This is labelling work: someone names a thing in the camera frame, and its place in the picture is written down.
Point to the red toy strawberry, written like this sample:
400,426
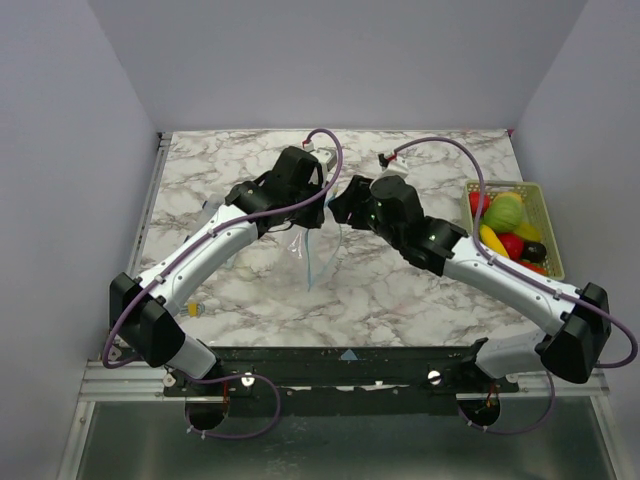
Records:
478,203

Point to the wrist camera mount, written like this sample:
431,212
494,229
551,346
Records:
391,165
327,158

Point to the red toy tomato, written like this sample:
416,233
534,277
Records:
513,244

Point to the yellow toy starfruit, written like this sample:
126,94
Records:
527,232

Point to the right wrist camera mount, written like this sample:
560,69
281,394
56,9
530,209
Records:
391,165

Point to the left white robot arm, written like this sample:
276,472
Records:
143,309

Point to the beige plastic basket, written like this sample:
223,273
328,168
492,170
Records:
535,213

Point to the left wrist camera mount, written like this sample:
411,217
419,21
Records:
327,158

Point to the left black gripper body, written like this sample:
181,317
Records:
308,215

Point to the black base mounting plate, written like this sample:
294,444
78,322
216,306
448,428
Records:
340,381

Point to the red toy chili pepper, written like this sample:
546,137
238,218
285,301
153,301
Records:
533,267

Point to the green toy cabbage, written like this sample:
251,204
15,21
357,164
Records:
503,216

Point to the dark purple toy eggplant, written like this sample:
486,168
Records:
533,252

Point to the yellow toy banana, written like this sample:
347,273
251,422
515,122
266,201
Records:
490,239

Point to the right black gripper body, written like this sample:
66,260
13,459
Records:
350,203

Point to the clear plastic packet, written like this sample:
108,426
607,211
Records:
211,205

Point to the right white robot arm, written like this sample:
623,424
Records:
572,327

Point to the clear zip top bag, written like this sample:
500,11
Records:
306,258

